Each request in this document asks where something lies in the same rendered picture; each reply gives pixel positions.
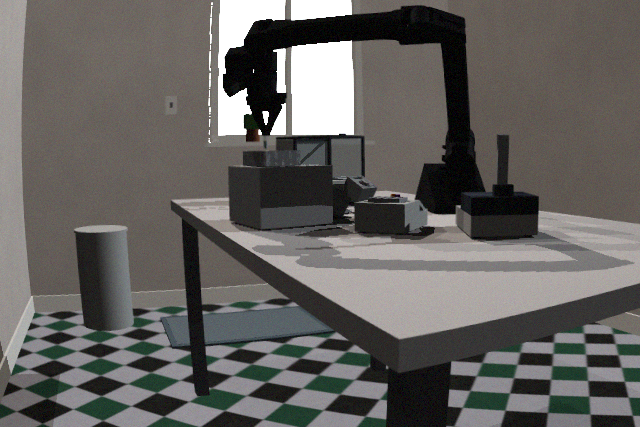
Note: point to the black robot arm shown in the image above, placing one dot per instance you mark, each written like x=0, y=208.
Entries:
x=267, y=35

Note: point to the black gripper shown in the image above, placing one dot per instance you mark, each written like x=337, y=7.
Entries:
x=273, y=108

